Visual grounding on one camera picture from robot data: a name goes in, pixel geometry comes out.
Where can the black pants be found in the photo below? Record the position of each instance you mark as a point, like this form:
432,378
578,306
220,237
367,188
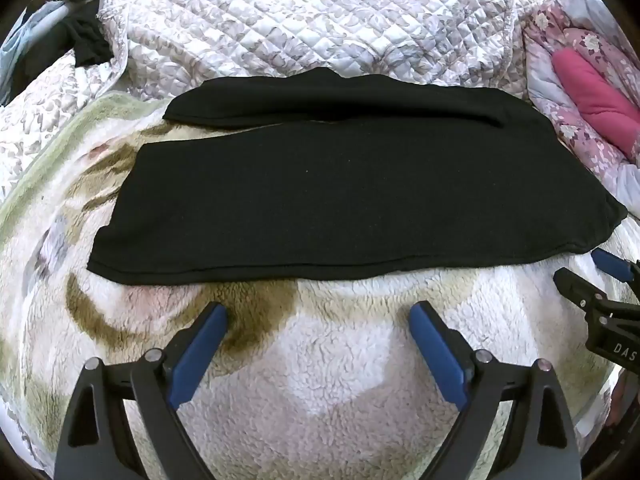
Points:
330,178

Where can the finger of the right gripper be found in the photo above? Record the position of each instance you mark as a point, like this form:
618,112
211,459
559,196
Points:
622,270
573,287

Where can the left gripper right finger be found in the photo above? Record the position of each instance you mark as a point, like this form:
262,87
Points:
539,441

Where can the dark clothes pile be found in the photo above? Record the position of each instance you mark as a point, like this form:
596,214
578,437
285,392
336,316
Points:
50,29

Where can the floral fleece blanket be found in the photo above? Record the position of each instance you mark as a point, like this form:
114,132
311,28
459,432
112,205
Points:
314,380

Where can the magenta pillow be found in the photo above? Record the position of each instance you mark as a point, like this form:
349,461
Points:
605,108

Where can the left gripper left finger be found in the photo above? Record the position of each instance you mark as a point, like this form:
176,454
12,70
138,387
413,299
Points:
96,441

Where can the pink floral comforter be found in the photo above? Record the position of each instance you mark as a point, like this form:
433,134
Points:
587,27

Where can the white quilted bedspread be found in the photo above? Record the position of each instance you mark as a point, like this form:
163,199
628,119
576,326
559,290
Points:
162,48

